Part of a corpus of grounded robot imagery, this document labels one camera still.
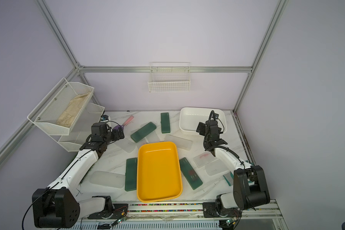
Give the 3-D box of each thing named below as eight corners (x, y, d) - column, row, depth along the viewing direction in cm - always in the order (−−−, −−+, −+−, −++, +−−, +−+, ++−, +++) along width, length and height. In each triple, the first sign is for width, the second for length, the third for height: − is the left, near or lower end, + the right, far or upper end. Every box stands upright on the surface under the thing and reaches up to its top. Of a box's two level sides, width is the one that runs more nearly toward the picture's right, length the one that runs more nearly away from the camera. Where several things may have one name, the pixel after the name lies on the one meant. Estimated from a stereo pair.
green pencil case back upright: (161, 133, 108) (161, 131, 106) (160, 114, 121) (160, 112, 119) (170, 132, 108) (170, 131, 106) (168, 114, 121) (168, 112, 119)
